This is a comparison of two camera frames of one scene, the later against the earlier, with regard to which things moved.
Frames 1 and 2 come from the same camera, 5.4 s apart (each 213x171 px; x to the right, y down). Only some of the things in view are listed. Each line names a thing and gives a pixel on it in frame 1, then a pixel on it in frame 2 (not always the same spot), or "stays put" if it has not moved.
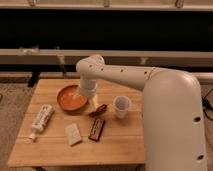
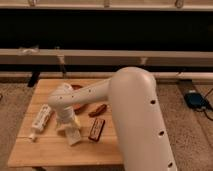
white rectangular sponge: [72, 134] stays put
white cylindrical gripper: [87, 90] → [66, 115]
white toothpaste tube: [41, 120] stays put
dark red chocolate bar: [96, 129] stays put
